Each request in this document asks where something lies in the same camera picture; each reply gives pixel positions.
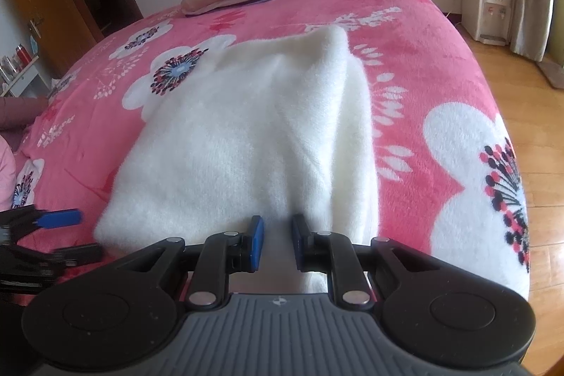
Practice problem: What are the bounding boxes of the white fleece garment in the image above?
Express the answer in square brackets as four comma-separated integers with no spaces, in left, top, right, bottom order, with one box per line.
[94,26,379,293]

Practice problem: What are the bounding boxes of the person in maroon jacket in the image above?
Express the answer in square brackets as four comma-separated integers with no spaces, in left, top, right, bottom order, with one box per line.
[0,95,50,209]

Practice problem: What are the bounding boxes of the pink floral bed blanket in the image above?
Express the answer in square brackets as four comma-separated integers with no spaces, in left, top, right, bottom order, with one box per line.
[13,0,531,295]

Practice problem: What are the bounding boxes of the white shelf with bottles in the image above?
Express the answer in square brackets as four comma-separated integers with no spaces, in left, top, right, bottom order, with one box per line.
[1,44,51,97]

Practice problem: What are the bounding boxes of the white water dispenser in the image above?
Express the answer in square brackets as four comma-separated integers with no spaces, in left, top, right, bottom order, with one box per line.
[462,0,514,47]

